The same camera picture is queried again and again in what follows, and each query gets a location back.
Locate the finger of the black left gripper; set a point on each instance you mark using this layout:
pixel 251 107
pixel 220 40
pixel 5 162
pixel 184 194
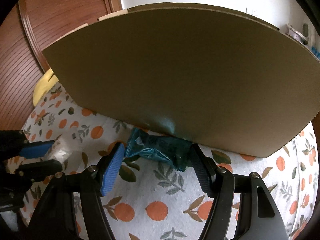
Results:
pixel 36 172

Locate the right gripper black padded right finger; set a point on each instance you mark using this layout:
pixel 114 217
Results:
pixel 214 180

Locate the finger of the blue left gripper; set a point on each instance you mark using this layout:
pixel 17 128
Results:
pixel 36 149

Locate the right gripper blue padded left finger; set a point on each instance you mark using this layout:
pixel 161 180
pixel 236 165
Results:
pixel 104 173

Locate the silver foil snack packet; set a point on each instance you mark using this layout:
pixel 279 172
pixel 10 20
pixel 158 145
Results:
pixel 62 148

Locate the teal snack packet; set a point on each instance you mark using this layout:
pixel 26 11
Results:
pixel 170 150

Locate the yellow pillow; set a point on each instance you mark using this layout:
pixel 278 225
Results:
pixel 45 84

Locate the brown cardboard box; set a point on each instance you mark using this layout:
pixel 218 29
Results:
pixel 207 74

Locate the brown wooden wardrobe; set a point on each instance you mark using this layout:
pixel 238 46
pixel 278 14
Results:
pixel 29 28

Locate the clutter on cabinet top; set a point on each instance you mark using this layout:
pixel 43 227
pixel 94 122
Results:
pixel 307 37

